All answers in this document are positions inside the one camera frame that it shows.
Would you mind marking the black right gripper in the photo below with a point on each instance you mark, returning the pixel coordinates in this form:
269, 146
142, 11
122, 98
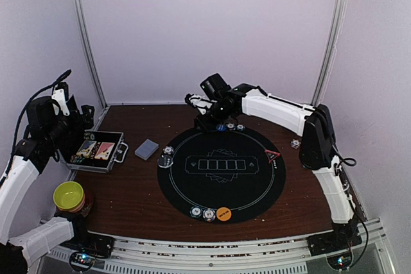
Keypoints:
205, 125

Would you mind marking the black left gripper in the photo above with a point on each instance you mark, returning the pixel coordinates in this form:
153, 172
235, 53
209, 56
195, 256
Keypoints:
79, 126

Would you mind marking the blue small blind button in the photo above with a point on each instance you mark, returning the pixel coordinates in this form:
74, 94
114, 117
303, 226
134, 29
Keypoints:
221, 128

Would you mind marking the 10 chips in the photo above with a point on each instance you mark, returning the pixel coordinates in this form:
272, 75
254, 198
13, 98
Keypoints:
209, 215
168, 150
231, 126

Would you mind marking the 50 chips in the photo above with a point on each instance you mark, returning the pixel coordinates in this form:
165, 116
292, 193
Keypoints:
240, 127
195, 212

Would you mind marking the red triangular all-in marker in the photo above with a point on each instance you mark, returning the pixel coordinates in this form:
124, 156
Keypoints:
272, 155

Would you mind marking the grey card deck box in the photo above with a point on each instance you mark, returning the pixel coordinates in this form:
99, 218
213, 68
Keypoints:
146, 149

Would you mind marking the blue white 10 chip stack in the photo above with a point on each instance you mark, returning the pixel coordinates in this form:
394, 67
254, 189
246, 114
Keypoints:
295, 143

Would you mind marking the orange big blind button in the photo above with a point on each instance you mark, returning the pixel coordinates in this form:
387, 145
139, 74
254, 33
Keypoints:
223, 214

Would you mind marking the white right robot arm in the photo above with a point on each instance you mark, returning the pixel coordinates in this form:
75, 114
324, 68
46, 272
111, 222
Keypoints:
318, 150

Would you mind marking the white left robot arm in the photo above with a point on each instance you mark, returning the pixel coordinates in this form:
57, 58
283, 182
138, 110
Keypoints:
27, 161

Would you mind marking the aluminium poker case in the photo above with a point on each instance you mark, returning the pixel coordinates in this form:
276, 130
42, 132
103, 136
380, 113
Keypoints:
96, 151

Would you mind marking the round black poker mat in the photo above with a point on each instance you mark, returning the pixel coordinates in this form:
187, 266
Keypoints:
223, 169

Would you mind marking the clear round dealer button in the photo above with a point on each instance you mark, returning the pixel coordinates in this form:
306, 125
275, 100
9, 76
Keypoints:
165, 161

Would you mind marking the yellow-green bowl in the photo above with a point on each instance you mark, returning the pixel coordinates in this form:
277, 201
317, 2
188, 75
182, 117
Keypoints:
69, 196

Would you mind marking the aluminium front rail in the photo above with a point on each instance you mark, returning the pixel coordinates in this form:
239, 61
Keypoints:
283, 255

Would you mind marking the left aluminium frame post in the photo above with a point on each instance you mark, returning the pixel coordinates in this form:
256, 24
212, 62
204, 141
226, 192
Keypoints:
87, 49

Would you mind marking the aluminium frame post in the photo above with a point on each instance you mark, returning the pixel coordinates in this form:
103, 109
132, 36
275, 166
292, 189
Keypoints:
87, 49
330, 52

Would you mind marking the right aluminium frame post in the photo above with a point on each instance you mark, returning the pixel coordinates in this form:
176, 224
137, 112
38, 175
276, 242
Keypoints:
330, 52

